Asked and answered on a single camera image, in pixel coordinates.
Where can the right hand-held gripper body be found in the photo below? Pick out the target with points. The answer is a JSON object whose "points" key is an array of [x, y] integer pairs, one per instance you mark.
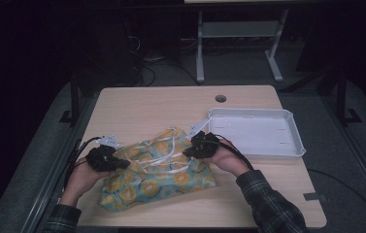
{"points": [[206, 145]]}

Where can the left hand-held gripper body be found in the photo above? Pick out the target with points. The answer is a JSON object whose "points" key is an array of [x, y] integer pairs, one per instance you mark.
{"points": [[103, 158]]}

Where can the yellow flower print fabric bag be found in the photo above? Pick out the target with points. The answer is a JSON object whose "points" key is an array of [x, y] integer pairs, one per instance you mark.
{"points": [[158, 184]]}

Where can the white plastic tray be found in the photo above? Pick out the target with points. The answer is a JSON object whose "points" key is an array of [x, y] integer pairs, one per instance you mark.
{"points": [[258, 132]]}

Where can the person's right hand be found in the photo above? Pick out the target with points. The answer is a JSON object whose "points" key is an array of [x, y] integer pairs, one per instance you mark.
{"points": [[229, 160]]}

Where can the person's left hand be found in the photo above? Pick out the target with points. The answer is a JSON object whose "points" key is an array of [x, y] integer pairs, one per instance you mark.
{"points": [[82, 178]]}

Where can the grey tape strip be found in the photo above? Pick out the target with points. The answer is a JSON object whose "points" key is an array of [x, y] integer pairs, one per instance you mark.
{"points": [[315, 196]]}

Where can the black metal stand post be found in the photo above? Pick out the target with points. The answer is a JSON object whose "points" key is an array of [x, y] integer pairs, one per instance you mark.
{"points": [[341, 97], [74, 97]]}

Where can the white metal table frame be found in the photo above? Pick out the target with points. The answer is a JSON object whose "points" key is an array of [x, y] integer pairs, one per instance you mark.
{"points": [[239, 29]]}

